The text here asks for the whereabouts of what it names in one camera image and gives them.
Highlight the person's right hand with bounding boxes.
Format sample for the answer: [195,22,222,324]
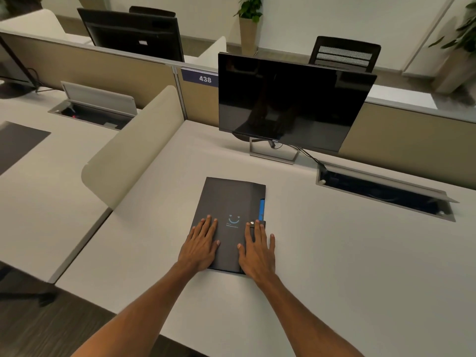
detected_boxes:
[237,220,276,284]

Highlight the black mesh office chair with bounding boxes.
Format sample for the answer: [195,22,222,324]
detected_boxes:
[308,36,382,74]

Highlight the black chair base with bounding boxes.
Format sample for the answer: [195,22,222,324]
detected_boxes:
[0,262,59,308]

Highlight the blue number label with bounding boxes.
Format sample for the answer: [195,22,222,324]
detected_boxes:
[181,68,219,86]

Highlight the beige desk partition panel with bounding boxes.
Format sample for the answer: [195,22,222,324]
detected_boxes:
[0,30,476,170]

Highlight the black document folder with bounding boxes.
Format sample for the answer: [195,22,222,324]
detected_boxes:
[190,177,267,275]

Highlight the silver desk cable box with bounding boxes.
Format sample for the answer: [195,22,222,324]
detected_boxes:
[48,81,138,131]
[316,162,460,223]

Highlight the potted plant in tall planter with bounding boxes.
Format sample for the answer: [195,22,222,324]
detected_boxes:
[233,0,266,57]
[428,0,476,96]

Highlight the beige rounded desk divider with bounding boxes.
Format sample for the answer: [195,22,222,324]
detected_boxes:
[0,9,67,35]
[196,36,228,64]
[81,85,187,211]

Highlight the person's right forearm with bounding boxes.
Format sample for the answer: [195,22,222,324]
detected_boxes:
[256,274,366,357]

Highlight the person's left hand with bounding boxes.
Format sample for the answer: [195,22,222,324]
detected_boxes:
[178,215,221,273]

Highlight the dark grey desk mat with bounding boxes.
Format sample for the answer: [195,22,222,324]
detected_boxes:
[0,121,52,176]

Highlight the black monitor cable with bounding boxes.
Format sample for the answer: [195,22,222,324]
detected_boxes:
[269,140,328,172]

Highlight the silver monitor stand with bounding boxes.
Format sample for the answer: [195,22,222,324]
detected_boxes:
[249,137,300,166]

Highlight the tall beige planter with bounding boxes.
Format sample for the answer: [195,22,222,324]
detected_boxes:
[77,0,109,11]

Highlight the person's left forearm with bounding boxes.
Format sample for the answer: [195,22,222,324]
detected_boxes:
[70,261,195,357]

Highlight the black computer monitor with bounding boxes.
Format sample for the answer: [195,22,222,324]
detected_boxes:
[0,35,41,90]
[77,7,186,63]
[218,52,378,154]

